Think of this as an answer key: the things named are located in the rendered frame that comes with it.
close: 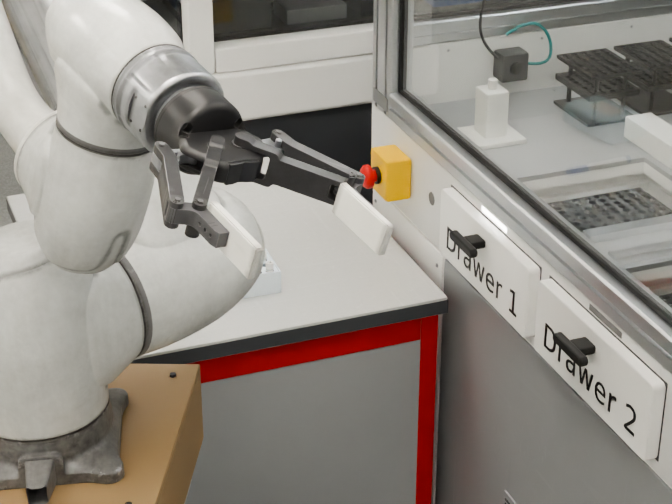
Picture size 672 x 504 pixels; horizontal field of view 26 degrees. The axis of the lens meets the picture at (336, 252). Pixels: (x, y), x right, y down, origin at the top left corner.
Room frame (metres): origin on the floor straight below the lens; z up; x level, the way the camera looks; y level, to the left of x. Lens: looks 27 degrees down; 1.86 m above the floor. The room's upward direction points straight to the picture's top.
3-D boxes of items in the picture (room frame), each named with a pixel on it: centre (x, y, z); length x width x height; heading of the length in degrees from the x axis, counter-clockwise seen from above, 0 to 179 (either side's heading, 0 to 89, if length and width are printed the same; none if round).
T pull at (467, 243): (1.88, -0.20, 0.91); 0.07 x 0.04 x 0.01; 21
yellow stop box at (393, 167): (2.19, -0.09, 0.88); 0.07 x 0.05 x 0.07; 21
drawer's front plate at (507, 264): (1.89, -0.22, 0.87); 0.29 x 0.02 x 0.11; 21
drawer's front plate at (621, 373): (1.60, -0.33, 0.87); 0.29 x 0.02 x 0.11; 21
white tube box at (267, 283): (2.01, 0.16, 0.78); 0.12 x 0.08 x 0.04; 109
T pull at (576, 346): (1.59, -0.31, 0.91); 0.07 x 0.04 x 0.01; 21
